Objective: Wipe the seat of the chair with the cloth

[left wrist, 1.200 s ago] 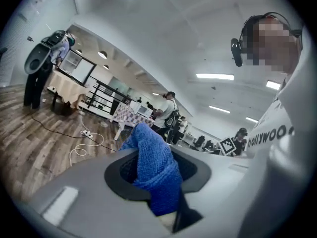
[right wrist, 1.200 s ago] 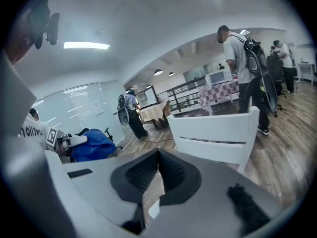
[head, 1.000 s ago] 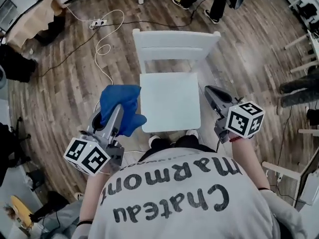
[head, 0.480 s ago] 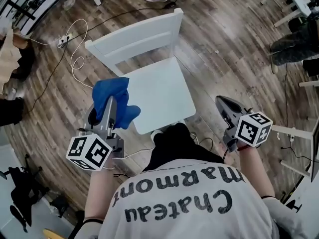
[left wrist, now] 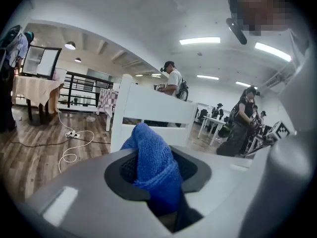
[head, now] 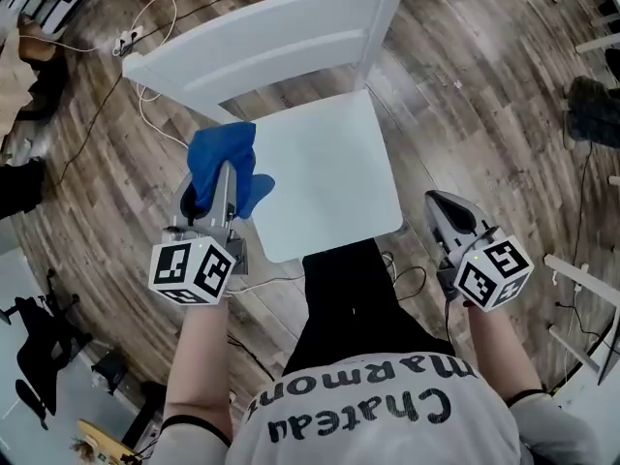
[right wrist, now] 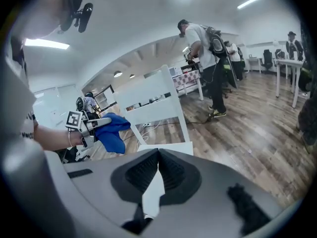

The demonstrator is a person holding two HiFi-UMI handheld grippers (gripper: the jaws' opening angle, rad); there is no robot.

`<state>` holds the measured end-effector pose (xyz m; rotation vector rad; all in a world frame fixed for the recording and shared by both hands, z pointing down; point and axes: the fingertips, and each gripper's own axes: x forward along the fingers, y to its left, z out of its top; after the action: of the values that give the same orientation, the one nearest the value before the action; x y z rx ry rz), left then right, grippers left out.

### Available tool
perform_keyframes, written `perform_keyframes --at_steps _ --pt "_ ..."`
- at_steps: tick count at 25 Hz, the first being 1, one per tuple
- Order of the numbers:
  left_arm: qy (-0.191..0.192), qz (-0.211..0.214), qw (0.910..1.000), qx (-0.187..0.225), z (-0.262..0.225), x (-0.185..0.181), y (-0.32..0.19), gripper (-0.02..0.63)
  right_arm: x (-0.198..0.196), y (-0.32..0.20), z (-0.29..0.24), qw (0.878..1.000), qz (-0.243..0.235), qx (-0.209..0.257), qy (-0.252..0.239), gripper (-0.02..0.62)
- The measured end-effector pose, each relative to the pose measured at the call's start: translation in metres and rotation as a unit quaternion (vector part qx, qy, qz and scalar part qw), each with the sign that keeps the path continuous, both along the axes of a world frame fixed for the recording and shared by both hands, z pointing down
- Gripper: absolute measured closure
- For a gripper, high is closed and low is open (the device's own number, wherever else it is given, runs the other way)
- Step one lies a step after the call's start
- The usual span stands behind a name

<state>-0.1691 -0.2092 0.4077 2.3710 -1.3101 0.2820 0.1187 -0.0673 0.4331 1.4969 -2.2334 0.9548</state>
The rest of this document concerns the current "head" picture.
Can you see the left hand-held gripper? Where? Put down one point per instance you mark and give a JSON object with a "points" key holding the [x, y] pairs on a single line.
{"points": [[194, 269]]}

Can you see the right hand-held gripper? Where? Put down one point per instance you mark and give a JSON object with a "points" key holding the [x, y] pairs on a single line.
{"points": [[489, 279]]}

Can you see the blue cloth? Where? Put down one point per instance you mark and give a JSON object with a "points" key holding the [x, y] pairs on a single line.
{"points": [[218, 148]]}

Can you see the white wooden chair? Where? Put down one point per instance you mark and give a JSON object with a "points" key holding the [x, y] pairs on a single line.
{"points": [[324, 172]]}

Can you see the person's right forearm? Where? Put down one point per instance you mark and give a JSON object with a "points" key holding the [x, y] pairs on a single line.
{"points": [[499, 351]]}

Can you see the person's left forearm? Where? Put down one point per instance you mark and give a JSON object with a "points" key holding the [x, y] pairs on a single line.
{"points": [[198, 366]]}

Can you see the black office chair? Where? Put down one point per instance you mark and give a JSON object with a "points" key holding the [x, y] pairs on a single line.
{"points": [[39, 351]]}

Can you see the person's black trousers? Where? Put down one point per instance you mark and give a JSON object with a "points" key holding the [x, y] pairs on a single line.
{"points": [[349, 308]]}

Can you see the white power strip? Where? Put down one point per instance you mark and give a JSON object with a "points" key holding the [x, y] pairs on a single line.
{"points": [[127, 41]]}

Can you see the small black box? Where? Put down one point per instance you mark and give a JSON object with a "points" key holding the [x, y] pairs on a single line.
{"points": [[110, 371]]}

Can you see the table with tan cloth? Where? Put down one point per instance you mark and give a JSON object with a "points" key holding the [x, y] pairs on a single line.
{"points": [[14, 75]]}

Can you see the person's white printed shirt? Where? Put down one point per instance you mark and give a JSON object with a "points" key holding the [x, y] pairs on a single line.
{"points": [[378, 443]]}

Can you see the light wooden board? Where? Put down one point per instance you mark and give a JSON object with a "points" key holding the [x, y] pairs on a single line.
{"points": [[104, 441]]}

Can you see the white desk frame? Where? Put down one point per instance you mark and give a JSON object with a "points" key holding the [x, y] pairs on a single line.
{"points": [[576, 279]]}

